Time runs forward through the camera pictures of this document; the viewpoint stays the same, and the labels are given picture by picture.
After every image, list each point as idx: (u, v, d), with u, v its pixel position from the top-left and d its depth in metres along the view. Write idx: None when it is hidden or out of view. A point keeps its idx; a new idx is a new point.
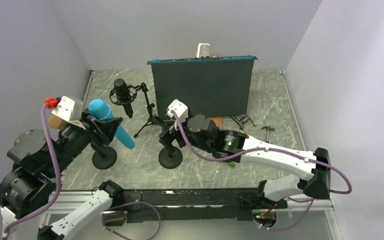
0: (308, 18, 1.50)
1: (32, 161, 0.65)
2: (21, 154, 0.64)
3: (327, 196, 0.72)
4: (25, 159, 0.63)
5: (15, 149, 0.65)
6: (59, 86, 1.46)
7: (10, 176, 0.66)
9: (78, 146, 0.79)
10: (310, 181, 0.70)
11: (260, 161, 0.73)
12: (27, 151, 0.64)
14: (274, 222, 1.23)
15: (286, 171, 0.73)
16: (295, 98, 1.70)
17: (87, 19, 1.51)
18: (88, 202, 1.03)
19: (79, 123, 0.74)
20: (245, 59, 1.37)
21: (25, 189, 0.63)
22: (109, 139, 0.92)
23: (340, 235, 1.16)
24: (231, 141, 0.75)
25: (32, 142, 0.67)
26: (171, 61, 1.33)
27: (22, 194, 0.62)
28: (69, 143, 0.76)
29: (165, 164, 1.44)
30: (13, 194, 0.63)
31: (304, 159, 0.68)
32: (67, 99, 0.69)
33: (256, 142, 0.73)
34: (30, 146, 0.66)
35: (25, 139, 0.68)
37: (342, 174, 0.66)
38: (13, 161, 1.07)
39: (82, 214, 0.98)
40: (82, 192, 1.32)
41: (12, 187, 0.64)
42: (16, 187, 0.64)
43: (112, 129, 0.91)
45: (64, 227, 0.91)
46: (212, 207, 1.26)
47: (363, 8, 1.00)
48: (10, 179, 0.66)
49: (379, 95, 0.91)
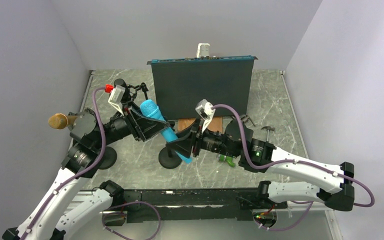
0: (308, 18, 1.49)
1: (89, 139, 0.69)
2: (80, 133, 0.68)
3: (350, 210, 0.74)
4: (83, 138, 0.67)
5: (74, 129, 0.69)
6: (59, 86, 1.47)
7: (73, 147, 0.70)
9: (120, 134, 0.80)
10: (335, 194, 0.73)
11: (288, 173, 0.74)
12: (84, 132, 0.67)
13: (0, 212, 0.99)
14: (274, 222, 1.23)
15: (312, 182, 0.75)
16: (295, 98, 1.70)
17: (86, 19, 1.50)
18: (88, 201, 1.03)
19: (119, 108, 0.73)
20: (245, 59, 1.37)
21: (88, 158, 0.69)
22: (148, 136, 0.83)
23: (340, 235, 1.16)
24: (259, 151, 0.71)
25: (86, 124, 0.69)
26: (171, 61, 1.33)
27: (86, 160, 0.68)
28: (114, 129, 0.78)
29: (165, 164, 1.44)
30: (79, 160, 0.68)
31: (332, 173, 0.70)
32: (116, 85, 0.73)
33: (284, 153, 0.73)
34: (85, 127, 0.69)
35: (82, 121, 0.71)
37: (366, 187, 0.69)
38: (13, 161, 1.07)
39: (82, 212, 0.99)
40: (83, 192, 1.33)
41: (76, 157, 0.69)
42: (82, 154, 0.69)
43: (153, 128, 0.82)
45: (66, 223, 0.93)
46: (212, 207, 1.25)
47: (363, 8, 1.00)
48: (73, 151, 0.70)
49: (379, 95, 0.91)
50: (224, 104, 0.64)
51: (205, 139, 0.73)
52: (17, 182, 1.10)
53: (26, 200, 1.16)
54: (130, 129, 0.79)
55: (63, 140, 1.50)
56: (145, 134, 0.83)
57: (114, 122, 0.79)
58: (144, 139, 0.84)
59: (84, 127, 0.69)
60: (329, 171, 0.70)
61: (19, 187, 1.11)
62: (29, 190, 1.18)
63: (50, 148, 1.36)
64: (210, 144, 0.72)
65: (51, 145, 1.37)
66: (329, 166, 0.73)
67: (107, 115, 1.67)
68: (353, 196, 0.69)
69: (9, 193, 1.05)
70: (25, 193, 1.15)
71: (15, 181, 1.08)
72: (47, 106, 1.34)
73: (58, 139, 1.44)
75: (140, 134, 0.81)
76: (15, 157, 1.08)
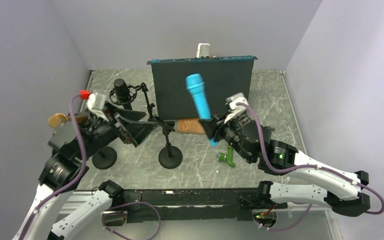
0: (308, 18, 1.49)
1: (70, 149, 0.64)
2: (59, 143, 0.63)
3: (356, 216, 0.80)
4: (62, 147, 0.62)
5: (54, 137, 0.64)
6: (59, 86, 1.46)
7: (51, 159, 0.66)
9: (106, 141, 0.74)
10: (349, 200, 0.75)
11: (306, 177, 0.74)
12: (64, 140, 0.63)
13: None
14: (274, 222, 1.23)
15: (327, 188, 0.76)
16: (295, 98, 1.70)
17: (87, 19, 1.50)
18: (88, 203, 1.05)
19: (102, 114, 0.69)
20: (245, 59, 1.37)
21: (67, 171, 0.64)
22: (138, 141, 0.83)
23: (340, 235, 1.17)
24: (283, 154, 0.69)
25: (68, 131, 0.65)
26: (171, 61, 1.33)
27: (64, 174, 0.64)
28: (98, 137, 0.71)
29: (165, 164, 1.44)
30: (57, 173, 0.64)
31: (352, 182, 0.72)
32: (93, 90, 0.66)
33: (306, 158, 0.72)
34: (66, 136, 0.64)
35: (63, 128, 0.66)
37: (383, 201, 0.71)
38: (13, 161, 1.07)
39: (81, 215, 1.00)
40: (82, 192, 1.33)
41: (55, 169, 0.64)
42: (59, 167, 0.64)
43: (142, 131, 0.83)
45: (64, 228, 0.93)
46: (212, 207, 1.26)
47: (363, 8, 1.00)
48: (50, 163, 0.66)
49: (379, 95, 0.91)
50: (248, 105, 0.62)
51: (226, 130, 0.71)
52: (17, 182, 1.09)
53: (26, 200, 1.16)
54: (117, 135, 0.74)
55: None
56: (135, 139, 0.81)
57: (97, 128, 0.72)
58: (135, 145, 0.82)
59: (64, 135, 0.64)
60: (349, 179, 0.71)
61: (18, 187, 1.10)
62: (29, 190, 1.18)
63: (50, 148, 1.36)
64: (228, 138, 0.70)
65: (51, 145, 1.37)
66: (348, 174, 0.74)
67: None
68: (369, 206, 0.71)
69: (9, 194, 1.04)
70: (25, 193, 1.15)
71: (15, 181, 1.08)
72: (47, 106, 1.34)
73: None
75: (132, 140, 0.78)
76: (15, 157, 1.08)
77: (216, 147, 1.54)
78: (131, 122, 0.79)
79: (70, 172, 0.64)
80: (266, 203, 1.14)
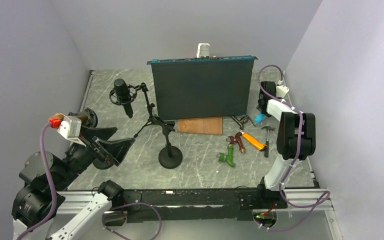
0: (308, 18, 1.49)
1: (41, 181, 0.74)
2: (31, 176, 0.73)
3: (283, 152, 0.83)
4: (35, 180, 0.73)
5: (25, 170, 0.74)
6: (59, 87, 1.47)
7: (24, 191, 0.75)
9: (84, 163, 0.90)
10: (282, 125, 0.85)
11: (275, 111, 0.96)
12: (37, 173, 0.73)
13: None
14: (274, 222, 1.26)
15: None
16: (295, 98, 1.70)
17: (86, 19, 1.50)
18: (86, 208, 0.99)
19: (78, 139, 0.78)
20: (245, 59, 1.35)
21: (38, 203, 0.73)
22: (119, 158, 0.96)
23: (340, 234, 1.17)
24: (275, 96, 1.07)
25: (39, 165, 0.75)
26: (171, 61, 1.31)
27: (35, 208, 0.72)
28: (75, 162, 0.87)
29: (165, 164, 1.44)
30: (26, 208, 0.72)
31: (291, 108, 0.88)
32: (67, 118, 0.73)
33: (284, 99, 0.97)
34: (38, 169, 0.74)
35: (34, 161, 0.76)
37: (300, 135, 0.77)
38: (13, 160, 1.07)
39: (81, 221, 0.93)
40: (82, 192, 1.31)
41: (26, 201, 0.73)
42: (29, 202, 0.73)
43: (122, 149, 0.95)
45: (63, 238, 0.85)
46: (212, 207, 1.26)
47: (364, 8, 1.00)
48: (20, 198, 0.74)
49: (382, 96, 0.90)
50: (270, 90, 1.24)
51: None
52: (17, 182, 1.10)
53: None
54: (96, 156, 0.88)
55: (63, 140, 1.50)
56: (116, 158, 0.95)
57: (73, 154, 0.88)
58: (118, 163, 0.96)
59: (36, 168, 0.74)
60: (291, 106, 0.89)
61: (18, 186, 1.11)
62: None
63: (50, 148, 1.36)
64: None
65: (51, 145, 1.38)
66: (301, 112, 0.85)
67: (107, 115, 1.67)
68: (288, 119, 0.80)
69: (9, 192, 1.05)
70: None
71: (16, 182, 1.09)
72: (47, 106, 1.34)
73: (58, 139, 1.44)
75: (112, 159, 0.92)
76: (15, 157, 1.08)
77: (216, 147, 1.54)
78: (110, 144, 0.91)
79: (41, 204, 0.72)
80: (264, 190, 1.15)
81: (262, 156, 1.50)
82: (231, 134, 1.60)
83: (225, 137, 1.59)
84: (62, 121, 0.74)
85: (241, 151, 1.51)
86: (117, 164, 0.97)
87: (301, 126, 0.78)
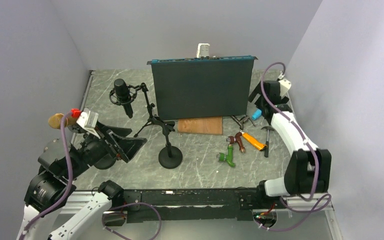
0: (308, 18, 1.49)
1: (58, 166, 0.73)
2: (50, 160, 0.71)
3: (292, 190, 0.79)
4: (52, 164, 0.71)
5: (44, 154, 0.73)
6: (59, 87, 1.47)
7: (38, 178, 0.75)
9: (96, 156, 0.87)
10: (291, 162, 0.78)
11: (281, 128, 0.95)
12: (55, 157, 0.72)
13: None
14: (274, 222, 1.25)
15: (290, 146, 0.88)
16: (295, 98, 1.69)
17: (86, 19, 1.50)
18: (87, 207, 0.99)
19: (94, 130, 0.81)
20: (245, 59, 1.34)
21: (51, 189, 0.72)
22: (129, 155, 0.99)
23: (340, 235, 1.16)
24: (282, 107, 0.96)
25: (59, 149, 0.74)
26: (171, 61, 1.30)
27: (49, 193, 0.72)
28: (88, 153, 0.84)
29: (165, 164, 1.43)
30: (40, 194, 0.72)
31: (304, 140, 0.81)
32: (86, 109, 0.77)
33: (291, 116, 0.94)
34: (56, 154, 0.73)
35: (54, 146, 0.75)
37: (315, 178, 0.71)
38: (13, 161, 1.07)
39: (80, 220, 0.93)
40: (82, 192, 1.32)
41: (40, 186, 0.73)
42: (44, 187, 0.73)
43: (133, 146, 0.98)
45: (63, 236, 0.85)
46: (212, 207, 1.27)
47: (364, 8, 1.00)
48: (35, 183, 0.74)
49: (382, 96, 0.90)
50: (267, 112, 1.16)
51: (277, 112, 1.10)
52: (17, 182, 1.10)
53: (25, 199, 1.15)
54: (108, 151, 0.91)
55: None
56: (126, 154, 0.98)
57: (88, 145, 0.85)
58: (127, 159, 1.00)
59: (54, 152, 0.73)
60: (304, 136, 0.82)
61: (18, 187, 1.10)
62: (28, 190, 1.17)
63: None
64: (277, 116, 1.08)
65: None
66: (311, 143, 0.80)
67: (107, 115, 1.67)
68: (300, 160, 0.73)
69: (9, 193, 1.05)
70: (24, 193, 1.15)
71: (15, 182, 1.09)
72: (46, 106, 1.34)
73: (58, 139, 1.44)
75: (123, 155, 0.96)
76: (14, 157, 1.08)
77: (216, 148, 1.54)
78: (123, 139, 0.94)
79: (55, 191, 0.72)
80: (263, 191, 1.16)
81: (262, 156, 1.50)
82: (231, 134, 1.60)
83: (225, 137, 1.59)
84: (81, 112, 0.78)
85: (241, 151, 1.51)
86: (127, 161, 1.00)
87: (315, 167, 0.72)
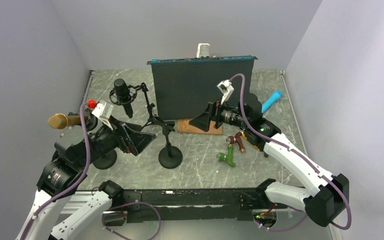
0: (308, 18, 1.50)
1: (73, 151, 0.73)
2: (67, 144, 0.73)
3: (324, 225, 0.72)
4: (68, 149, 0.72)
5: (61, 140, 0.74)
6: (59, 87, 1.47)
7: (51, 165, 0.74)
9: (107, 148, 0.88)
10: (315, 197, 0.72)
11: (280, 157, 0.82)
12: (71, 142, 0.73)
13: None
14: (274, 222, 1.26)
15: (298, 178, 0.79)
16: (295, 98, 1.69)
17: (86, 19, 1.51)
18: (87, 204, 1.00)
19: (108, 122, 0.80)
20: (245, 59, 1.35)
21: (65, 175, 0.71)
22: (138, 149, 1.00)
23: (340, 235, 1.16)
24: (264, 128, 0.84)
25: (74, 136, 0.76)
26: (171, 61, 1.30)
27: (63, 178, 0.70)
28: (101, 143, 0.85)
29: (165, 164, 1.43)
30: (55, 178, 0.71)
31: (318, 173, 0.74)
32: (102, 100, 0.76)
33: (285, 140, 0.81)
34: (71, 140, 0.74)
35: (69, 133, 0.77)
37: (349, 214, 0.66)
38: (12, 160, 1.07)
39: (80, 217, 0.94)
40: (82, 192, 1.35)
41: (55, 171, 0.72)
42: (58, 172, 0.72)
43: (142, 140, 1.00)
45: (64, 231, 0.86)
46: (212, 207, 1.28)
47: (363, 9, 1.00)
48: (49, 168, 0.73)
49: (381, 96, 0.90)
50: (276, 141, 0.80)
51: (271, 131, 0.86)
52: (17, 181, 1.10)
53: (24, 199, 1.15)
54: (119, 143, 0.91)
55: None
56: (136, 148, 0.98)
57: (100, 136, 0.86)
58: (136, 153, 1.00)
59: (69, 139, 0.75)
60: (316, 170, 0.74)
61: (18, 187, 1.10)
62: (27, 189, 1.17)
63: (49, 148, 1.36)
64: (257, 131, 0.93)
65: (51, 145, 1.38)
66: (322, 169, 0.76)
67: None
68: (329, 200, 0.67)
69: (9, 192, 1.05)
70: (23, 192, 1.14)
71: (15, 181, 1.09)
72: (46, 106, 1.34)
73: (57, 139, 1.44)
75: (133, 148, 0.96)
76: (14, 157, 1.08)
77: (216, 148, 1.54)
78: (134, 132, 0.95)
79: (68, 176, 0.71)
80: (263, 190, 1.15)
81: (262, 156, 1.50)
82: (231, 133, 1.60)
83: (225, 137, 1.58)
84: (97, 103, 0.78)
85: (241, 151, 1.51)
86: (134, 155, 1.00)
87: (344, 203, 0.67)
